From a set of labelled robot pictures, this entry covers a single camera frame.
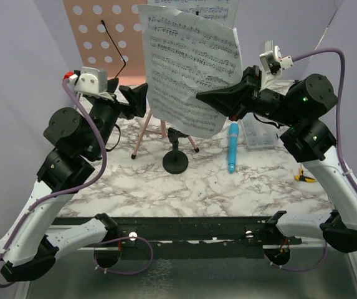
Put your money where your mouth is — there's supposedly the blue plastic recorder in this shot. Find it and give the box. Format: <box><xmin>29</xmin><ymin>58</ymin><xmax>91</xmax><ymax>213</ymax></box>
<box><xmin>227</xmin><ymin>123</ymin><xmax>239</xmax><ymax>174</ymax></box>

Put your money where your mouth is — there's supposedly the yellow black small tool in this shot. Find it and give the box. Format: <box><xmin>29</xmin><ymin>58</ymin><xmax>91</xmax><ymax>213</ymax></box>
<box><xmin>294</xmin><ymin>168</ymin><xmax>316</xmax><ymax>183</ymax></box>

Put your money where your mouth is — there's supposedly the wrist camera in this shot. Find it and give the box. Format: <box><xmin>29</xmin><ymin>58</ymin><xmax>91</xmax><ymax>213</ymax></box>
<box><xmin>64</xmin><ymin>67</ymin><xmax>117</xmax><ymax>102</ymax></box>
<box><xmin>259</xmin><ymin>40</ymin><xmax>293</xmax><ymax>90</ymax></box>

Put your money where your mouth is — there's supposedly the clear plastic compartment box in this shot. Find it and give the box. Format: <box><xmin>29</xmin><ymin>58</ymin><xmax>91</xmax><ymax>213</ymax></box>
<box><xmin>240</xmin><ymin>117</ymin><xmax>278</xmax><ymax>150</ymax></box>

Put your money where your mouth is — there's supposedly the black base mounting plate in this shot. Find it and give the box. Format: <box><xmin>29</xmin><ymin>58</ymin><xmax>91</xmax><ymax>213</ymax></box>
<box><xmin>50</xmin><ymin>212</ymin><xmax>322</xmax><ymax>260</ymax></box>

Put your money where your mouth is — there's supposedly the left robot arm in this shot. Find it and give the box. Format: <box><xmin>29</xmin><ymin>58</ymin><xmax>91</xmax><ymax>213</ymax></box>
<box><xmin>0</xmin><ymin>84</ymin><xmax>148</xmax><ymax>287</ymax></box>

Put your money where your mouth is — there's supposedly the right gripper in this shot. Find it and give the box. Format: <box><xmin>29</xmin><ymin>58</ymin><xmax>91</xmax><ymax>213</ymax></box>
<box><xmin>196</xmin><ymin>65</ymin><xmax>300</xmax><ymax>127</ymax></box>

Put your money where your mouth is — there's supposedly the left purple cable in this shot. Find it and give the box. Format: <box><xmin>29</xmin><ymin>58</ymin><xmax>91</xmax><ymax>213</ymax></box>
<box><xmin>0</xmin><ymin>79</ymin><xmax>154</xmax><ymax>288</ymax></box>

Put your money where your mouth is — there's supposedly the white paper sheet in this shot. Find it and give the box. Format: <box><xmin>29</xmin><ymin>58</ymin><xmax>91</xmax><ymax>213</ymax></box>
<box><xmin>138</xmin><ymin>4</ymin><xmax>242</xmax><ymax>138</ymax></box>

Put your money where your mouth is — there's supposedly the printed sheet music page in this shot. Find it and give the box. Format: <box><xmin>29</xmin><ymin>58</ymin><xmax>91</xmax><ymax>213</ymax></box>
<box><xmin>148</xmin><ymin>0</ymin><xmax>239</xmax><ymax>27</ymax></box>

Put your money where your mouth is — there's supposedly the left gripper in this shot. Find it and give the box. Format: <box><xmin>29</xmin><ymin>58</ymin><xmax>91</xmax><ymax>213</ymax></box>
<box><xmin>88</xmin><ymin>78</ymin><xmax>148</xmax><ymax>159</ymax></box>

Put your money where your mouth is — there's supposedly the pink folding music stand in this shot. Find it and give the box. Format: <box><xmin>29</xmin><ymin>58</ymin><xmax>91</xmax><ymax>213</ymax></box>
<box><xmin>62</xmin><ymin>0</ymin><xmax>200</xmax><ymax>160</ymax></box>

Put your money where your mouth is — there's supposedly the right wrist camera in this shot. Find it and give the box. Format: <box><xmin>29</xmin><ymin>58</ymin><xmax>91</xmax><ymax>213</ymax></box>
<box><xmin>259</xmin><ymin>40</ymin><xmax>293</xmax><ymax>90</ymax></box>

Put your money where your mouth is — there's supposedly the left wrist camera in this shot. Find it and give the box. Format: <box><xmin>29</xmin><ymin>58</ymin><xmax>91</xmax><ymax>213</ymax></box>
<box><xmin>64</xmin><ymin>67</ymin><xmax>117</xmax><ymax>102</ymax></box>

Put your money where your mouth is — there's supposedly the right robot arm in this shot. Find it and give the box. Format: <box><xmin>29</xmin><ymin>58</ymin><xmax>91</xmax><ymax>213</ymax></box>
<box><xmin>196</xmin><ymin>66</ymin><xmax>357</xmax><ymax>253</ymax></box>

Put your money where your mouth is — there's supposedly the black microphone desk stand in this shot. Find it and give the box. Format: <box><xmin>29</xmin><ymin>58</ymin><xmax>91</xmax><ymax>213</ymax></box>
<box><xmin>163</xmin><ymin>128</ymin><xmax>189</xmax><ymax>174</ymax></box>

